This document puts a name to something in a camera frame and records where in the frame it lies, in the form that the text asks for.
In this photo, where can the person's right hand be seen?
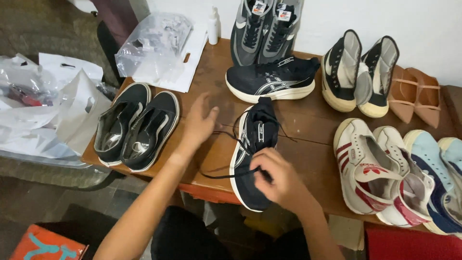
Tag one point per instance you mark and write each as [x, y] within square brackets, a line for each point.
[288, 184]

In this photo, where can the person's left hand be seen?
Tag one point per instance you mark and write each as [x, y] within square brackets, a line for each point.
[196, 124]

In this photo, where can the black shoelace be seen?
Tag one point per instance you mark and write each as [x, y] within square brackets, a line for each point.
[231, 176]

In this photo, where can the black canvas skate shoe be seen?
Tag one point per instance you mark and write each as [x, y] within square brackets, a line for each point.
[151, 133]
[117, 126]

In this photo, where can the white flat plastic bag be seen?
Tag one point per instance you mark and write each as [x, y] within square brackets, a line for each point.
[187, 66]

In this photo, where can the black white-striped running shoe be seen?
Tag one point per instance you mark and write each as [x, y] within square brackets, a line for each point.
[258, 130]
[270, 81]

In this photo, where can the white red-striped sneaker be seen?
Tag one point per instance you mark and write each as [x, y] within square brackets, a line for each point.
[357, 162]
[411, 195]

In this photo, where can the clear crumpled plastic bag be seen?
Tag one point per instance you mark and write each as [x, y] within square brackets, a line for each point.
[155, 43]

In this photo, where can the white spray bottle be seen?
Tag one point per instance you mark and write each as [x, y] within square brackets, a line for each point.
[213, 27]

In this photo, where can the grey black tagged sneaker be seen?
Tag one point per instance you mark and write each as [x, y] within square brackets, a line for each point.
[279, 34]
[249, 36]

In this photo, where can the person's black clothing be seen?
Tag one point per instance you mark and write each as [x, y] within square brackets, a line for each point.
[187, 234]

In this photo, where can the black white high-top sneaker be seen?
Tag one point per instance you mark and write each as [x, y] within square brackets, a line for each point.
[339, 72]
[379, 79]

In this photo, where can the red mat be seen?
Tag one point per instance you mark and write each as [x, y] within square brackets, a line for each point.
[411, 243]

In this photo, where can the light blue navy sneaker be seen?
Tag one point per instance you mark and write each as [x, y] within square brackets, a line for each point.
[429, 162]
[453, 151]

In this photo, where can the brown pointed flat shoe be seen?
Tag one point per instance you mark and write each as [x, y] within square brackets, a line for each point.
[427, 101]
[401, 95]

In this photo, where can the clear plastic storage bin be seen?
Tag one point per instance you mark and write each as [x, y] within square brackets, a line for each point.
[54, 175]

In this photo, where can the heap of white plastic bags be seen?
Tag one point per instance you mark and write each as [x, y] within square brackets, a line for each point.
[43, 115]

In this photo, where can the orange box with teal print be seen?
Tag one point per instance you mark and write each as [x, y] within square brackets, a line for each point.
[47, 245]

